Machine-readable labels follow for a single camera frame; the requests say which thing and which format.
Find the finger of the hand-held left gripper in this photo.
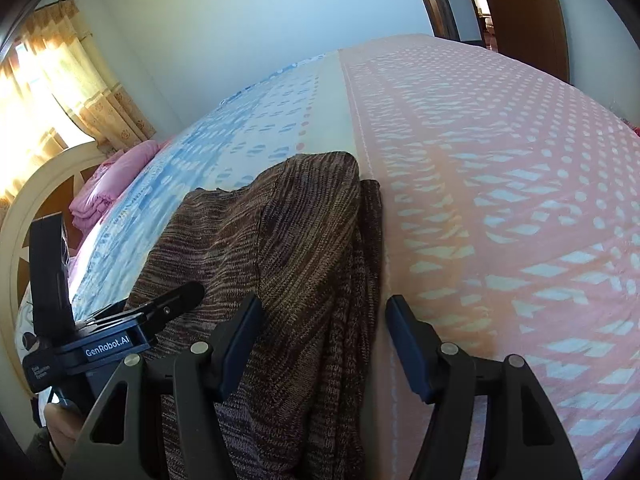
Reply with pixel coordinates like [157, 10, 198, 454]
[124, 281, 205, 337]

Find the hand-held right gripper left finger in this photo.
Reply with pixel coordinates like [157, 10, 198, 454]
[62, 294, 265, 480]

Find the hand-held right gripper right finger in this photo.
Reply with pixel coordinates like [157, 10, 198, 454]
[384, 295, 584, 480]

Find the brown knit sweater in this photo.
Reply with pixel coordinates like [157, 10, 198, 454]
[122, 151, 384, 480]

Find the person's left hand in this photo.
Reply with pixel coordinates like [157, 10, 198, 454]
[43, 402, 89, 467]

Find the cream wooden headboard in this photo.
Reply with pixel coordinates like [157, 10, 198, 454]
[0, 140, 114, 402]

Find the pink folded quilt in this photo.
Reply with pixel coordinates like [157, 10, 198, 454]
[69, 140, 161, 234]

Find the pink and blue patterned bedsheet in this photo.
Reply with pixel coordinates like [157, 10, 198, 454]
[65, 33, 640, 480]

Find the yellow patterned curtain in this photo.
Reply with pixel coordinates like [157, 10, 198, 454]
[0, 0, 159, 202]

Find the brown wooden door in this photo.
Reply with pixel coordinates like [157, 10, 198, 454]
[472, 0, 571, 84]

